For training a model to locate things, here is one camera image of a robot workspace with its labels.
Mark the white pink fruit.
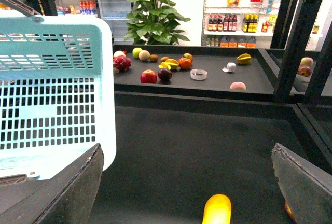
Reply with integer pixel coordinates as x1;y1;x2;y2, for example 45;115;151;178
113;50;126;58

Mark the glass door refrigerator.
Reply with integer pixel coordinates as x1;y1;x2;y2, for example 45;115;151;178
97;0;132;44

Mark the light blue plastic basket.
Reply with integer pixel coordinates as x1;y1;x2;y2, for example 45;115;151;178
1;12;116;180

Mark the orange persimmon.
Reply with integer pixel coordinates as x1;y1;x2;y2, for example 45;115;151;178
178;58;192;69

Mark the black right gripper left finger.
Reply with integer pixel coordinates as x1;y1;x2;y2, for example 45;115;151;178
1;144;104;223

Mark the orange yellow fruit behind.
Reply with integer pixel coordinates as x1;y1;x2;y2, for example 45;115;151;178
182;53;193;61

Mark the black metal frame post right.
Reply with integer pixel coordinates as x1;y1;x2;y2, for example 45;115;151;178
271;0;322;103

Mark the green apple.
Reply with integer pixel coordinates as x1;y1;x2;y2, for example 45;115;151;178
132;47;143;59

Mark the red dragon fruit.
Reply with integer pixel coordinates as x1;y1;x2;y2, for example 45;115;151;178
113;55;131;73

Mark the pale peach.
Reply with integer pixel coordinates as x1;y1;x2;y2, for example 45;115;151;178
229;81;247;90

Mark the small brown kiwi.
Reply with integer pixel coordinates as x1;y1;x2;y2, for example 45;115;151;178
160;57;169;62

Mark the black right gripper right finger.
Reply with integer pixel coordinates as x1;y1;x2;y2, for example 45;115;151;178
271;143;331;223

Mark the green potted plant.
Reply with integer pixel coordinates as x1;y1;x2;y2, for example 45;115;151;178
124;0;191;45

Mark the black fruit display tray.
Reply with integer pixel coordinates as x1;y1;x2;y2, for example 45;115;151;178
113;45;279;101

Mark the yellow green star fruit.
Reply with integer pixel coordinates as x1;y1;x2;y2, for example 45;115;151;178
237;53;252;65

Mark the clear tape ring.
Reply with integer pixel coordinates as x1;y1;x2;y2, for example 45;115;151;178
190;68;208;81

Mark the pale green fruit right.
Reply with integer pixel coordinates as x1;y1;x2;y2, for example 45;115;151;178
299;57;314;67

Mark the yellow mango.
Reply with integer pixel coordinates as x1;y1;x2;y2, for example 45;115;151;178
202;194;232;224

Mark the dark purple plum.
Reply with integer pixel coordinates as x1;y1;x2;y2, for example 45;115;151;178
157;68;173;81

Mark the pale round fruit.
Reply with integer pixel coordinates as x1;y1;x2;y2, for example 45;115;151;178
139;50;150;61

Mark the white bottle shelf right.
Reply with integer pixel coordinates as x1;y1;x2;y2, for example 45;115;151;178
201;0;281;48

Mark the red apple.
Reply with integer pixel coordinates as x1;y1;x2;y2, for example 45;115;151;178
140;69;158;84

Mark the white tape roll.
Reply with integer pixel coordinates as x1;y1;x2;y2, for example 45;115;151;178
222;62;236;73

